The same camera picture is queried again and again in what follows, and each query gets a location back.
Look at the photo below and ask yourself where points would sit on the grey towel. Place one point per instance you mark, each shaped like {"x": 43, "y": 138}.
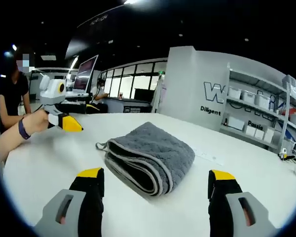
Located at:
{"x": 158, "y": 148}

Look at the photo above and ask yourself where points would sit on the person's left hand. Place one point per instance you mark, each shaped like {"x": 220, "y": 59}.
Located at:
{"x": 37, "y": 122}

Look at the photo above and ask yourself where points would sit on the large tilted monitor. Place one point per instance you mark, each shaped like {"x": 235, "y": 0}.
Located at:
{"x": 85, "y": 74}

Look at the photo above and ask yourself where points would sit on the purple wristband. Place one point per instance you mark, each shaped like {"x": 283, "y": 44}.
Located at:
{"x": 23, "y": 130}

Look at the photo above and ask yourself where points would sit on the small white yellow device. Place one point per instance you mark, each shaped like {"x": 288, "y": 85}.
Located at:
{"x": 283, "y": 154}

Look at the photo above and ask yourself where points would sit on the black desktop monitor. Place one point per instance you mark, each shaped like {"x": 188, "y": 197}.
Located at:
{"x": 144, "y": 94}

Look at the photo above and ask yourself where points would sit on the grey metal shelf rack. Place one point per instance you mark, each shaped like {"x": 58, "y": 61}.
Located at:
{"x": 282, "y": 116}

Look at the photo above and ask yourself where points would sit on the group of white storage boxes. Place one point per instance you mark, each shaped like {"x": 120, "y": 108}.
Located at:
{"x": 261, "y": 100}

